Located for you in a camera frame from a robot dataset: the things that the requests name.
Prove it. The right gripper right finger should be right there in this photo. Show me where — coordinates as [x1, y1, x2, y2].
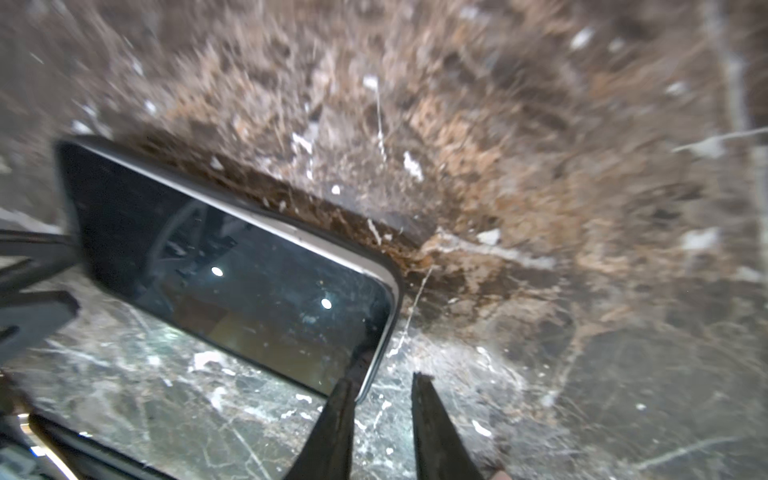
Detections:
[411, 372, 483, 480]

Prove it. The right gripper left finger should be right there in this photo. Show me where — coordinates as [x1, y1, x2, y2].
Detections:
[284, 379, 357, 480]

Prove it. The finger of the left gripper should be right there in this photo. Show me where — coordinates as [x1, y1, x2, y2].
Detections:
[1, 230, 79, 364]

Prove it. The black phone case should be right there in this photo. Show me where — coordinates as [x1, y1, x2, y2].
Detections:
[52, 134, 406, 404]

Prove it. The silver-edged phone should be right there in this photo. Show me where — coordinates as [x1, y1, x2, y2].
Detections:
[59, 142, 400, 402]

